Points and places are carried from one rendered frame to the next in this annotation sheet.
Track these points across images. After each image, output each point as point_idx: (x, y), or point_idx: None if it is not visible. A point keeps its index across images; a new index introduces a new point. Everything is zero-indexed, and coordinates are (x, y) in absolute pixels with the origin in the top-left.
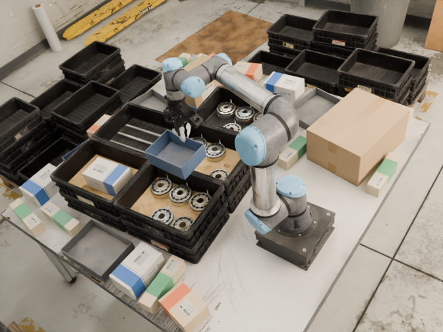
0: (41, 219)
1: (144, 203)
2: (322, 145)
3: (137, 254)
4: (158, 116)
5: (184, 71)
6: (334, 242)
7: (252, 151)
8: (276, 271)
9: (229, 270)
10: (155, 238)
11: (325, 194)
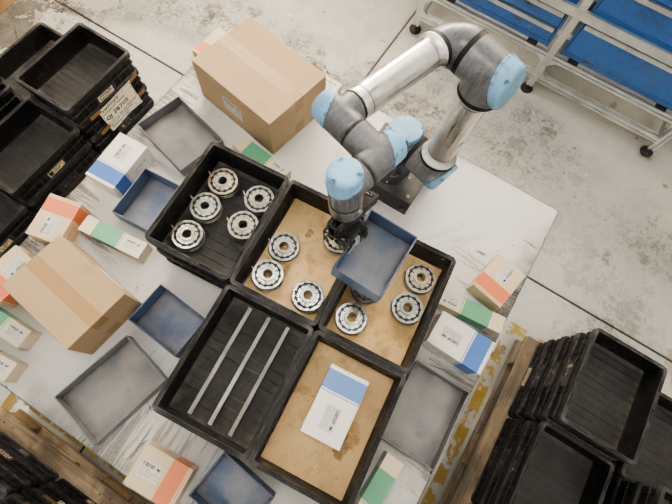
0: None
1: (374, 343)
2: (289, 117)
3: (446, 342)
4: (200, 340)
5: (367, 152)
6: None
7: (523, 77)
8: (435, 195)
9: (438, 242)
10: None
11: (333, 140)
